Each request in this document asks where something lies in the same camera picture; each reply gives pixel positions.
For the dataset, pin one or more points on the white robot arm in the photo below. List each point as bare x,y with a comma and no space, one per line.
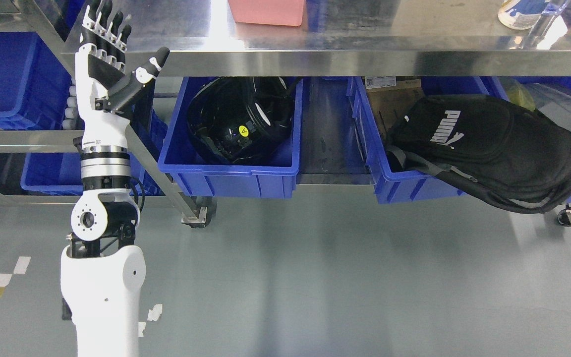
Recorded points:
102,270

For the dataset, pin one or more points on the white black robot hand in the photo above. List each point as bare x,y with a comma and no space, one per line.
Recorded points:
103,91

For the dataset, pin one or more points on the white blue bottle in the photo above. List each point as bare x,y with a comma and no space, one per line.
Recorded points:
521,14

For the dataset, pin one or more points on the blue bin with helmet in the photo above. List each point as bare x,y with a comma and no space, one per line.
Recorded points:
275,178

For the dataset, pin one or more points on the black helmet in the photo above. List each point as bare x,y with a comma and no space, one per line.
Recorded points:
241,120

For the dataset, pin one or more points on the blue bin with backpack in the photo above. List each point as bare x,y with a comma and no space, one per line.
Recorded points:
395,185

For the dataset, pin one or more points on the blue bin lower left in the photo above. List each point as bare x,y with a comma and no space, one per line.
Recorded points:
58,173

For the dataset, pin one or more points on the blue bin far left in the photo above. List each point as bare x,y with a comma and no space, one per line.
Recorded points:
34,85

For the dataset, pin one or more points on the black Puma backpack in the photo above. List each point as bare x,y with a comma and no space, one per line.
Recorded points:
507,156

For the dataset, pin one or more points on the pink storage box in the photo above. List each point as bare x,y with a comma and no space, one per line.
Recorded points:
268,12

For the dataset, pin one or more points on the stainless steel table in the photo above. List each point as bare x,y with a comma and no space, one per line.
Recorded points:
349,37

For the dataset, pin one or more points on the cardboard piece in bin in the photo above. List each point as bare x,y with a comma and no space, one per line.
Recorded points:
391,97

